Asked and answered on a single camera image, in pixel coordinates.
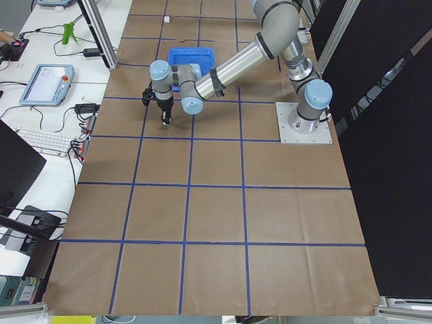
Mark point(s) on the black power adapter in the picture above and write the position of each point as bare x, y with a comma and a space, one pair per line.
91, 52

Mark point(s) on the teach pendant tablet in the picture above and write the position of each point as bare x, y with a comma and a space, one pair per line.
48, 85

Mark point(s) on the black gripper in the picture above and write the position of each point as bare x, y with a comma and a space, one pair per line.
165, 106

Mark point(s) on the blue plastic tray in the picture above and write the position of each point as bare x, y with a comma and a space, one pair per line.
204, 57

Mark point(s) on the black monitor stand base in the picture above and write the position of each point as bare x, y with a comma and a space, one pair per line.
43, 222

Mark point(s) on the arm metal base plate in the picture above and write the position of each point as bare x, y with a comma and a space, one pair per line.
295, 130

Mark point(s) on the white keyboard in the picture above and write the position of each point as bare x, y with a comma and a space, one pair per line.
47, 143

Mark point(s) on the aluminium frame post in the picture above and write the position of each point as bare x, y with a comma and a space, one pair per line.
98, 30

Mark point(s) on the green plastic clamp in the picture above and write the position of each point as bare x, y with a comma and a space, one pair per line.
68, 33

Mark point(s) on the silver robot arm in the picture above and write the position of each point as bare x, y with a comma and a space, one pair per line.
278, 36

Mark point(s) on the black monitor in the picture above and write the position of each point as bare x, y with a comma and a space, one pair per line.
20, 167

